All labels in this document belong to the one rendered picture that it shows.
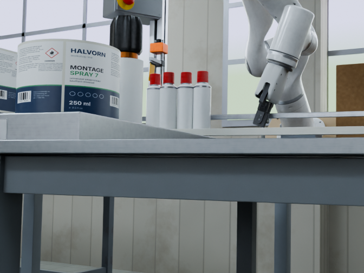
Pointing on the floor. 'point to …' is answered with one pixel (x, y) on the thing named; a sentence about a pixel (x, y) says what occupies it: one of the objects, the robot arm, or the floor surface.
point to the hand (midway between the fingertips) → (260, 118)
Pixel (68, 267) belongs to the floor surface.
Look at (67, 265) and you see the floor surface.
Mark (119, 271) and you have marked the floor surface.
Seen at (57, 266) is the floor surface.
